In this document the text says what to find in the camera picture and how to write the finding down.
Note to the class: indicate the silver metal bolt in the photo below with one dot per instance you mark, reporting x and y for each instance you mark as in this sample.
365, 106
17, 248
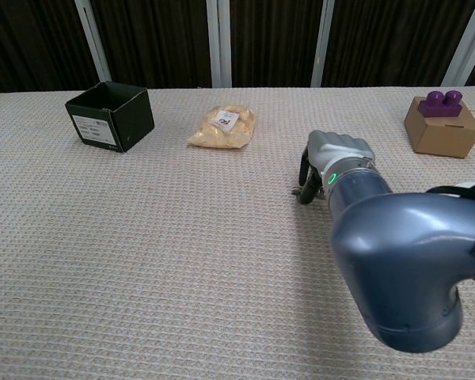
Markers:
294, 192

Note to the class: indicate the purple toy building block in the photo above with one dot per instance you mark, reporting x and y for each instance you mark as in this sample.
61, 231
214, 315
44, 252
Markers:
439, 106

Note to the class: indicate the beige woven tablecloth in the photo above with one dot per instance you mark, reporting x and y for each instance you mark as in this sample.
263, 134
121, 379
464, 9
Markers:
142, 257

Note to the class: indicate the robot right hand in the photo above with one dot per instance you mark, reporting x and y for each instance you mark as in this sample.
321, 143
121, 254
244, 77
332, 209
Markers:
334, 148

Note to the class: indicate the black open cardboard box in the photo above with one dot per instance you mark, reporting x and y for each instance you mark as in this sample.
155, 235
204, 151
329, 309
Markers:
130, 118

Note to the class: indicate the dark pleated curtain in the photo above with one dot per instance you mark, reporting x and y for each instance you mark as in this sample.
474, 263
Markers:
158, 39

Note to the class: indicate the white metal frame post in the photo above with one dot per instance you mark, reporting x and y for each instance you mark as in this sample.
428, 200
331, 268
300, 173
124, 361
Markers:
324, 43
218, 43
93, 39
465, 43

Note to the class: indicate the small brown cardboard box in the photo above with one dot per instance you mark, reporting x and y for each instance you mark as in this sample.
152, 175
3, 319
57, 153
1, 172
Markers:
443, 134

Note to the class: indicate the clear bag of yellow snacks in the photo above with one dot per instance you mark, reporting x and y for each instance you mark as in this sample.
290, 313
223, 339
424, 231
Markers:
221, 132

